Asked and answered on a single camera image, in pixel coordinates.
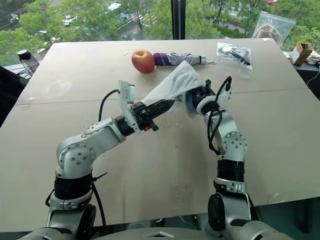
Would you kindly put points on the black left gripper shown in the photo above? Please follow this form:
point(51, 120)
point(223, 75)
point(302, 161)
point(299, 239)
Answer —
point(142, 115)

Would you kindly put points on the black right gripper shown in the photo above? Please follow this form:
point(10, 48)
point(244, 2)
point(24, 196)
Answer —
point(201, 93)

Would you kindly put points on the white fluffy towel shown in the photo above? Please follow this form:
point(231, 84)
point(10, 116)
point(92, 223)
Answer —
point(186, 75)

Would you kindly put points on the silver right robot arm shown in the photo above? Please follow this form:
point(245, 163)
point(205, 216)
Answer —
point(233, 145)

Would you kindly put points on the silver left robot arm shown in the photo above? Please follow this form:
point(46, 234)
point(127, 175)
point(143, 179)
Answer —
point(75, 155)

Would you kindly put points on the clear bag with black items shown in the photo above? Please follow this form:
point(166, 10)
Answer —
point(233, 56)

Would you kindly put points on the clear zip bag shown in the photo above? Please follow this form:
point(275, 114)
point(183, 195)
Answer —
point(273, 27)

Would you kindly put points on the folded purple grey umbrella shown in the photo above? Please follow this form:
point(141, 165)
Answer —
point(175, 59)

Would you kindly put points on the red yellow apple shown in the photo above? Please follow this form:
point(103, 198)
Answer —
point(143, 61)

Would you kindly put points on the black zip tie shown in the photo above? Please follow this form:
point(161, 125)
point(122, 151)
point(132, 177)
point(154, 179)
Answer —
point(100, 176)

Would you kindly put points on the small cardboard box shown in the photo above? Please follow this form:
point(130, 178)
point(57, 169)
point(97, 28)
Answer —
point(301, 52)

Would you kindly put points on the white crumpled cloth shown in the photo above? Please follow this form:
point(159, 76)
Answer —
point(313, 58)

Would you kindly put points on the round black device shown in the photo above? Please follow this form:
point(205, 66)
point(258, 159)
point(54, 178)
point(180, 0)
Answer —
point(23, 53)

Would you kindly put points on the dark chair back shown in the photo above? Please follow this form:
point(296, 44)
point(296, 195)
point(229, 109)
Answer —
point(8, 87)

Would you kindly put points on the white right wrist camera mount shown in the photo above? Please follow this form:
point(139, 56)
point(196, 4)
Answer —
point(226, 94)

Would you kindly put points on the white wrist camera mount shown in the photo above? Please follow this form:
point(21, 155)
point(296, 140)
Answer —
point(126, 93)
point(226, 94)

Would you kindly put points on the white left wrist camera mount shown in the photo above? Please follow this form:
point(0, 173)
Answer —
point(126, 93)

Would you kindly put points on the dark window frame post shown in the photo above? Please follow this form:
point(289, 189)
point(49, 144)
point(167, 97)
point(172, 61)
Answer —
point(178, 18)

